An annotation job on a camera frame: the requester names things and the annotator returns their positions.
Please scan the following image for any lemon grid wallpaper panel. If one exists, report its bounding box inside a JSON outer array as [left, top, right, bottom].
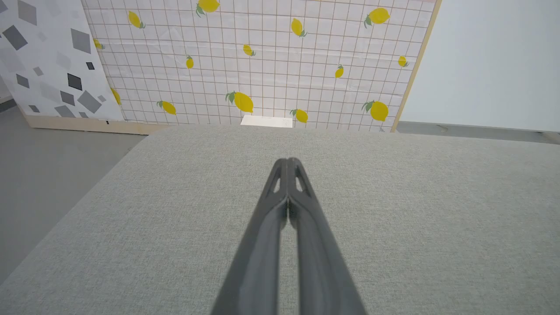
[[81, 0, 443, 133]]

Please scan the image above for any grey squares wallpaper panel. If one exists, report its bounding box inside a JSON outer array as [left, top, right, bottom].
[[0, 0, 170, 136]]

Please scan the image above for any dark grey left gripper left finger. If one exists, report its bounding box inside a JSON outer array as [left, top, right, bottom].
[[211, 157, 290, 315]]

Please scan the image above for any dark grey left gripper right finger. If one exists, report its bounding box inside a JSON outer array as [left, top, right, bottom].
[[287, 157, 368, 315]]

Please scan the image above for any white rectangular pillar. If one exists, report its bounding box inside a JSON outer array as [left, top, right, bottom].
[[240, 115, 294, 129]]

